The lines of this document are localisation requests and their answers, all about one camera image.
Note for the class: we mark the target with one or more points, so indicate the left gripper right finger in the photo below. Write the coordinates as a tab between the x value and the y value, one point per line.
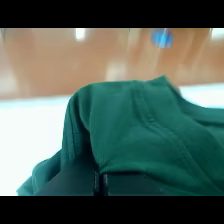
130	185

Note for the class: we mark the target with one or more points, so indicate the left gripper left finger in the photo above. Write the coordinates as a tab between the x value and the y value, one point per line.
75	181

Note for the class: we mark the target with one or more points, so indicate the dark green T-shirt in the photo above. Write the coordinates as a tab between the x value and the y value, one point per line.
143	130

